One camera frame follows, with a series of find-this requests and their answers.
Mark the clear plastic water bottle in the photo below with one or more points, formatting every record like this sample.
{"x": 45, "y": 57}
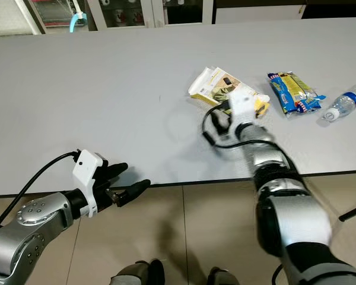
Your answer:
{"x": 344, "y": 104}

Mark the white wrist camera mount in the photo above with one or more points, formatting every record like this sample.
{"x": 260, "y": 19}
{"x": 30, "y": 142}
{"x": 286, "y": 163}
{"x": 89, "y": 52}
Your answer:
{"x": 242, "y": 107}
{"x": 88, "y": 169}

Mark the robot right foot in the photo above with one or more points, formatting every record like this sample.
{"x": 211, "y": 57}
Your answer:
{"x": 222, "y": 277}

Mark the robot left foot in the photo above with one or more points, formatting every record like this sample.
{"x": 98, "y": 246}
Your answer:
{"x": 136, "y": 273}

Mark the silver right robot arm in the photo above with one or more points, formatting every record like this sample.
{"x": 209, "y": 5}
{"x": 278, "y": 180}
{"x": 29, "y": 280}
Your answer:
{"x": 291, "y": 219}

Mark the blue yellow snack packet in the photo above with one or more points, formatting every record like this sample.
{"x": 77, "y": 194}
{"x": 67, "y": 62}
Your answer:
{"x": 293, "y": 94}

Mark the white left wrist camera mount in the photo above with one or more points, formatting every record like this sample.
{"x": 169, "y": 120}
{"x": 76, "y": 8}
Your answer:
{"x": 88, "y": 169}

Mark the yellow white snack packet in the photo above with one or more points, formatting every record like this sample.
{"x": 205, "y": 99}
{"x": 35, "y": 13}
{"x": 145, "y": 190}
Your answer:
{"x": 210, "y": 86}

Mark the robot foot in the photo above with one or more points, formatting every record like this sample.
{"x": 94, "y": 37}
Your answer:
{"x": 222, "y": 277}
{"x": 136, "y": 273}

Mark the light blue plastic loop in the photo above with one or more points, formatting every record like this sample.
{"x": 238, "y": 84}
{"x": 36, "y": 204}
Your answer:
{"x": 78, "y": 22}

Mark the glass door cabinet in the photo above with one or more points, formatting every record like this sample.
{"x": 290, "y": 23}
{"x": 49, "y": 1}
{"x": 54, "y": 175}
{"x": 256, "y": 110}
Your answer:
{"x": 124, "y": 15}

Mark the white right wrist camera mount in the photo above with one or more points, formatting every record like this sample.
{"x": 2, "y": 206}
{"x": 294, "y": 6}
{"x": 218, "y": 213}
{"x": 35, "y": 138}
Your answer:
{"x": 242, "y": 107}

